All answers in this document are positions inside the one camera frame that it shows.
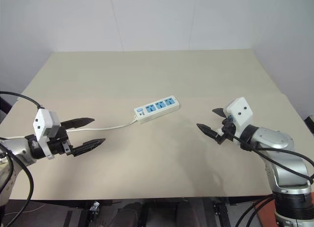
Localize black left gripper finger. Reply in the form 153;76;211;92
72;138;106;157
60;117;95;130

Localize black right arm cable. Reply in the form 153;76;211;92
222;124;314;186

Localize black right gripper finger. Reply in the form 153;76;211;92
211;107;226;118
196;123;219;140

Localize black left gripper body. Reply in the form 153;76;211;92
47;126;75;156

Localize dark object beside table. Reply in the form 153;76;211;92
0;94;12;120

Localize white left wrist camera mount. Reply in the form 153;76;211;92
32;108;61;160

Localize black object beside table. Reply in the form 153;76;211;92
305;115;314;135

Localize black table frame rail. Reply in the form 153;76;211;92
31;198;273;206

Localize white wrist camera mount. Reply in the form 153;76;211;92
32;108;61;160
225;97;254;136

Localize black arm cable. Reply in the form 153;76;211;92
222;124;314;186
0;91;46;227

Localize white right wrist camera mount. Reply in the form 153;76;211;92
225;97;254;136

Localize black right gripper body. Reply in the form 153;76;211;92
216;117;237;146

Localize black cables under table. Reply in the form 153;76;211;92
235;196;279;227

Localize white power strip blue sockets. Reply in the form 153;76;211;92
133;95;181;125

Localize dark rounded shape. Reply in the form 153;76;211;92
117;202;143;227

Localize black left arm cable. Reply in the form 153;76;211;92
0;91;46;227

